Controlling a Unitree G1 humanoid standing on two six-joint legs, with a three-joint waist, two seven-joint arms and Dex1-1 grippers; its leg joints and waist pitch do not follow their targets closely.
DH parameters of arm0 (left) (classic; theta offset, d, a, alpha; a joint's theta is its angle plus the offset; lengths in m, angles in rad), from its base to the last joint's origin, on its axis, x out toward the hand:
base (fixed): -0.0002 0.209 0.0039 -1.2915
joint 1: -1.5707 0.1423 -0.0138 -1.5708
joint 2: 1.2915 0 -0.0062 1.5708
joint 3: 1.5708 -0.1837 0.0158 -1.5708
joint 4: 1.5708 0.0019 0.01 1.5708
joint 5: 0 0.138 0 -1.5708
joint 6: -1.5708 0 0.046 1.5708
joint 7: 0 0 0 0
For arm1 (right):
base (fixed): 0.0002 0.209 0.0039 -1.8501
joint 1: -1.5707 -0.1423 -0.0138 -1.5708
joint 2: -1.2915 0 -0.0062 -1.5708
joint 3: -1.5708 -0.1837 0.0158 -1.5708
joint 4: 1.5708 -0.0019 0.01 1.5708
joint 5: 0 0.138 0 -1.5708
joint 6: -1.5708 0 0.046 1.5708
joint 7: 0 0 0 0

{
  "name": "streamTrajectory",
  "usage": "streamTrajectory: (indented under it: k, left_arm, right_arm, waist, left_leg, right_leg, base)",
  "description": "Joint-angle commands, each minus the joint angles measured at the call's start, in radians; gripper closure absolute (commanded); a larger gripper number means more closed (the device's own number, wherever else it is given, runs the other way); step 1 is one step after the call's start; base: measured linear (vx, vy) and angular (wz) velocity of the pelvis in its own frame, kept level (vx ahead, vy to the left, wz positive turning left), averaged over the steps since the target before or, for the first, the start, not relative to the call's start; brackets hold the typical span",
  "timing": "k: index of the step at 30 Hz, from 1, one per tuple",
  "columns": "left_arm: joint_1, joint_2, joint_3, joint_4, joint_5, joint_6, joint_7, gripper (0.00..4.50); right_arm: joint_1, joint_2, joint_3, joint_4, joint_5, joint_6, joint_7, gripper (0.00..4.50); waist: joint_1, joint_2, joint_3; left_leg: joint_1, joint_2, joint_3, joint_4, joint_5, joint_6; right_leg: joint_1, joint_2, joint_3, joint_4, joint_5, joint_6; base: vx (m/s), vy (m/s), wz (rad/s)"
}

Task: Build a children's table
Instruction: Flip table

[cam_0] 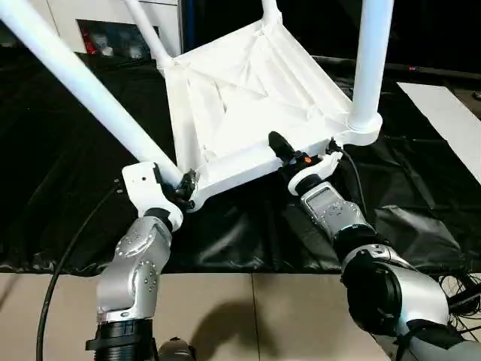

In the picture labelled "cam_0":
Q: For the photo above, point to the white plastic table top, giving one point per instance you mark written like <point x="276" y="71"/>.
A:
<point x="248" y="98"/>

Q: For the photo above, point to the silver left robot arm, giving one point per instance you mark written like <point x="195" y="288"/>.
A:
<point x="135" y="263"/>

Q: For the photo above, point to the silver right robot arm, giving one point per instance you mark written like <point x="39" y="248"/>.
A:
<point x="331" y="210"/>

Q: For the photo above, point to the black plastic mat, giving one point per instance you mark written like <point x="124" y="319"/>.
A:
<point x="60" y="188"/>

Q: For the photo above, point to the grey left robot foot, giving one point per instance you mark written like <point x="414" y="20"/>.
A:
<point x="176" y="352"/>

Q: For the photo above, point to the flat white board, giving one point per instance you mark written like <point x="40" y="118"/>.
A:
<point x="451" y="120"/>

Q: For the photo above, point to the black remote control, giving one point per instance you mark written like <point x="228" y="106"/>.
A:
<point x="475" y="94"/>

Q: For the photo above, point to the large black screen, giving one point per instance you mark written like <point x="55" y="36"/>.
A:
<point x="436" y="30"/>

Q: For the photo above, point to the white cabinet with glass doors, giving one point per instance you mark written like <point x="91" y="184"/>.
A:
<point x="64" y="22"/>

